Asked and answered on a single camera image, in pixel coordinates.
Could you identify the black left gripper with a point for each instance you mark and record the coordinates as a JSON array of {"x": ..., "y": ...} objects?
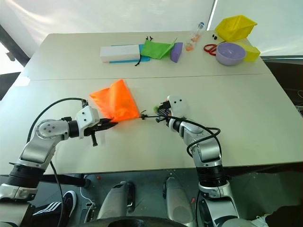
[{"x": 94, "y": 129}]

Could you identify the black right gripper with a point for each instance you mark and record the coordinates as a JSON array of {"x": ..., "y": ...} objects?
[{"x": 166, "y": 111}]

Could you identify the orange fabric pouch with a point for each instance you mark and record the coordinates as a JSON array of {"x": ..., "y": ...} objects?
[{"x": 120, "y": 101}]

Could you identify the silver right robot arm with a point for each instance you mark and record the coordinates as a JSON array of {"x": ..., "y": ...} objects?
[{"x": 206, "y": 151}]

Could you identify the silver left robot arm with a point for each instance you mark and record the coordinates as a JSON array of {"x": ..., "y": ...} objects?
[{"x": 45, "y": 128}]

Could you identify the dark rounded robot base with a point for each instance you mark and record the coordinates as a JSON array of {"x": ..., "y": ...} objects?
[{"x": 142, "y": 222}]

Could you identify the blue flat pouch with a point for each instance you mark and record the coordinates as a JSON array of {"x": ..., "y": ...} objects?
[{"x": 145, "y": 57}]

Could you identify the green fabric pouch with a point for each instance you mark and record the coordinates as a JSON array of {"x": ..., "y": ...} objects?
[{"x": 155, "y": 48}]

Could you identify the small green tuft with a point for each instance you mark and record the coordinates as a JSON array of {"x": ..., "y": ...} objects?
[{"x": 156, "y": 108}]

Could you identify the black table crossbar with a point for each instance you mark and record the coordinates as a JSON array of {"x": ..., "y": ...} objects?
[{"x": 68, "y": 180}]

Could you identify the white rectangular box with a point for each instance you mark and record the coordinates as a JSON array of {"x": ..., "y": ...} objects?
[{"x": 119, "y": 53}]

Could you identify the clear bag with orange pieces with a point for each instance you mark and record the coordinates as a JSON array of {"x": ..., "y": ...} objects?
[{"x": 192, "y": 42}]

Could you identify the silver robot left leg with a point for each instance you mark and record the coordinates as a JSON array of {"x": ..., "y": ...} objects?
[{"x": 116, "y": 201}]

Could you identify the silver robot leg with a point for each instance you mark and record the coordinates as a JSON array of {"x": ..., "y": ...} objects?
[
  {"x": 116, "y": 201},
  {"x": 177, "y": 201}
]

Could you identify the black sneaker white sole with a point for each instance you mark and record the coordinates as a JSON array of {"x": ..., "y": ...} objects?
[{"x": 69, "y": 201}]

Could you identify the purple plastic bowl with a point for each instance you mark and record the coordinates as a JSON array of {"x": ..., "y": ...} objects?
[{"x": 230, "y": 54}]

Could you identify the silver robot right leg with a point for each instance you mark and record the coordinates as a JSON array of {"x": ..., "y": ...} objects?
[{"x": 177, "y": 201}]

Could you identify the small black clips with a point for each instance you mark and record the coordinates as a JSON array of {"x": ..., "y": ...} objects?
[{"x": 215, "y": 36}]

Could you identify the clear plastic bottle blue cap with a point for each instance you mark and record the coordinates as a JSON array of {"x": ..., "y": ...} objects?
[{"x": 200, "y": 28}]

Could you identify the small yellow plastic bin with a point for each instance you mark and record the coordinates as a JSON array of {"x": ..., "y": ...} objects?
[{"x": 252, "y": 53}]

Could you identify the black trouser leg white stripes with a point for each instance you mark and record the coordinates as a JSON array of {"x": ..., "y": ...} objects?
[{"x": 48, "y": 212}]

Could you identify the grey vertical pole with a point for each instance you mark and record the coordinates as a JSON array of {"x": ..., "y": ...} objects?
[{"x": 212, "y": 14}]

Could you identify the large yellow plastic bin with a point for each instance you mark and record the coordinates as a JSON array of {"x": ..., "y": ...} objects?
[{"x": 234, "y": 27}]

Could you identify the white shoe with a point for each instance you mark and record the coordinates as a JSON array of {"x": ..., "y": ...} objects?
[{"x": 259, "y": 220}]

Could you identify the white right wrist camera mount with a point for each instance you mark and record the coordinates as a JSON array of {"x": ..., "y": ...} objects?
[{"x": 178, "y": 105}]

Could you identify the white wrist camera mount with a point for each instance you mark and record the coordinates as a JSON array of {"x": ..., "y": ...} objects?
[
  {"x": 178, "y": 105},
  {"x": 86, "y": 117}
]

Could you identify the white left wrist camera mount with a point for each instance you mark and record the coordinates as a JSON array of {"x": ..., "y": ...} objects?
[{"x": 86, "y": 117}]

